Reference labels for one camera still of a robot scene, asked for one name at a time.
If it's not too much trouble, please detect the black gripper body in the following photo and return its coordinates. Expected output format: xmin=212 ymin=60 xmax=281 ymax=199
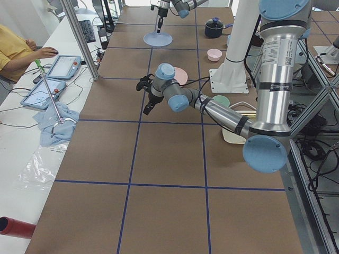
xmin=157 ymin=7 xmax=167 ymax=33
xmin=147 ymin=92 xmax=164 ymax=107

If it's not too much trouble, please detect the blue plate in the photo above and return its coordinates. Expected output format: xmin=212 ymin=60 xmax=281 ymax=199
xmin=144 ymin=32 xmax=173 ymax=47

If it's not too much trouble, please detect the pink plate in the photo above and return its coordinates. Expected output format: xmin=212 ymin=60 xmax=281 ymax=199
xmin=174 ymin=67 xmax=188 ymax=86

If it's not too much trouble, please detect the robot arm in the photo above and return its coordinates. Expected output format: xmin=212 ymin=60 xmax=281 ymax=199
xmin=136 ymin=1 xmax=313 ymax=173
xmin=151 ymin=0 xmax=207 ymax=33

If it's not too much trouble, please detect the person's hand on mouse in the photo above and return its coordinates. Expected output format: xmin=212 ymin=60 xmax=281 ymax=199
xmin=35 ymin=47 xmax=59 ymax=59

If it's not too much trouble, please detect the dark blue pot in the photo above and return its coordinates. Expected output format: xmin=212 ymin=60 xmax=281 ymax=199
xmin=204 ymin=17 xmax=233 ymax=39

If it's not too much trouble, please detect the pink bowl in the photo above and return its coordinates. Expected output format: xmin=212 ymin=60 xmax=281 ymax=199
xmin=207 ymin=49 xmax=222 ymax=62

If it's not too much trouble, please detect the light blue cup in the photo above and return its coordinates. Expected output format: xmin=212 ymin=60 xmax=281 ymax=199
xmin=227 ymin=34 xmax=231 ymax=47

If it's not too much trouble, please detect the green bowl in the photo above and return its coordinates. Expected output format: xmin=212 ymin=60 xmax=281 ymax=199
xmin=213 ymin=95 xmax=230 ymax=107

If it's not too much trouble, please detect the black keyboard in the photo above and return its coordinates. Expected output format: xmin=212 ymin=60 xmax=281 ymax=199
xmin=79 ymin=20 xmax=96 ymax=43

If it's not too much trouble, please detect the cream square plate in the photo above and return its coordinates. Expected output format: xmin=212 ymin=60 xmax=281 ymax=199
xmin=221 ymin=102 xmax=257 ymax=145

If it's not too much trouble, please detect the blue cloth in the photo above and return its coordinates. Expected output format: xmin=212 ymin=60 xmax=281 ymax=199
xmin=33 ymin=102 xmax=79 ymax=147

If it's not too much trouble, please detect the upper teach pendant tablet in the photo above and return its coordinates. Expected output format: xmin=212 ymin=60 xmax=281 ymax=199
xmin=46 ymin=55 xmax=82 ymax=80

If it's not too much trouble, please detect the teach pendant tablet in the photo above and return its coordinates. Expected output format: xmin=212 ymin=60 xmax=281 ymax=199
xmin=20 ymin=78 xmax=66 ymax=110
xmin=46 ymin=55 xmax=82 ymax=80

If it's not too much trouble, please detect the lower teach pendant tablet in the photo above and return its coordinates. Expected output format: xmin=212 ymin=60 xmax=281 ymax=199
xmin=20 ymin=78 xmax=66 ymax=110

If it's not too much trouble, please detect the clear plastic bag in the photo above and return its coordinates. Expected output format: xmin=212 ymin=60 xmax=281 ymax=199
xmin=13 ymin=142 xmax=68 ymax=194

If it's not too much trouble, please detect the person in yellow shirt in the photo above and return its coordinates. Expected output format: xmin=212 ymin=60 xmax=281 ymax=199
xmin=0 ymin=23 xmax=59 ymax=83

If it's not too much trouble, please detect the red cylinder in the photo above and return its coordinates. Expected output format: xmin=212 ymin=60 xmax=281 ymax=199
xmin=1 ymin=216 xmax=36 ymax=239

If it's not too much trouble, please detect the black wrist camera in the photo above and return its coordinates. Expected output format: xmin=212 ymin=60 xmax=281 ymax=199
xmin=136 ymin=74 xmax=153 ymax=93

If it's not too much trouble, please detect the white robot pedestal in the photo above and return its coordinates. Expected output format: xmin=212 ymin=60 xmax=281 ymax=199
xmin=210 ymin=0 xmax=259 ymax=94

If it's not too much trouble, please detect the aluminium frame post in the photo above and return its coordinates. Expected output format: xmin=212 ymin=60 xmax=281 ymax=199
xmin=60 ymin=0 xmax=99 ymax=81

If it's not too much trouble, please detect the green handled metal rod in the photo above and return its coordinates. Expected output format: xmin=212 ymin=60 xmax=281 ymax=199
xmin=34 ymin=59 xmax=64 ymax=124

